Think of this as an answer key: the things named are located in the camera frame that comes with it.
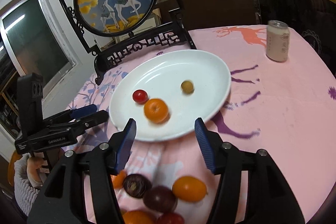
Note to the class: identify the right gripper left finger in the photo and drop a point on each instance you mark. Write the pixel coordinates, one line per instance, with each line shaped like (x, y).
(62, 198)

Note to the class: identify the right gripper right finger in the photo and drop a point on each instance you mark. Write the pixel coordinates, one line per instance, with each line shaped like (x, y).
(269, 196)

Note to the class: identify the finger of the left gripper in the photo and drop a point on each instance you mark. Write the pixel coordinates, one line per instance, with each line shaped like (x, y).
(79, 126)
(71, 114)

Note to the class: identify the orange mandarin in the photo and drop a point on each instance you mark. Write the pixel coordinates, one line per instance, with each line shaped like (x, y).
(117, 180)
(138, 217)
(156, 110)

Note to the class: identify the red cherry tomato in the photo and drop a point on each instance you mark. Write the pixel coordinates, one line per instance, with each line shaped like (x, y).
(170, 218)
(140, 96)

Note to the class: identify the dark water chestnut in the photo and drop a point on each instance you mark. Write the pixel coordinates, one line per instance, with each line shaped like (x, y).
(136, 185)

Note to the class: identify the yellow-orange kumquat fruit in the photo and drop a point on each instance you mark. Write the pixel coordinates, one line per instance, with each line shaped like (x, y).
(189, 189)

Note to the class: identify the dark purple plum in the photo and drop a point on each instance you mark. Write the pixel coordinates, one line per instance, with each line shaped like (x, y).
(160, 199)

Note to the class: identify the small brown longan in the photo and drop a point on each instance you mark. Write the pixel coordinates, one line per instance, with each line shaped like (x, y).
(187, 87)

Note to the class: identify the grey knit sleeve forearm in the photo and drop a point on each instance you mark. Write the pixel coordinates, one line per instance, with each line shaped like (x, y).
(25, 194)

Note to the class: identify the person's left hand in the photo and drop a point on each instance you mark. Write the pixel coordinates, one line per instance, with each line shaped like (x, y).
(40, 164)

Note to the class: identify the white oval plate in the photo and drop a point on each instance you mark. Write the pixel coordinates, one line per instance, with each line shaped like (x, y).
(161, 77)

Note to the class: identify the round deer art screen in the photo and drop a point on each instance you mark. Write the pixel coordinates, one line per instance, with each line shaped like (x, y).
(106, 29)

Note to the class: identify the pale drink can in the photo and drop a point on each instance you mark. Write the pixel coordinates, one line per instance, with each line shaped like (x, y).
(277, 41)

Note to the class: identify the window with white frame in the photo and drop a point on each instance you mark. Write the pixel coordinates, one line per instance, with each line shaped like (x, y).
(36, 42)

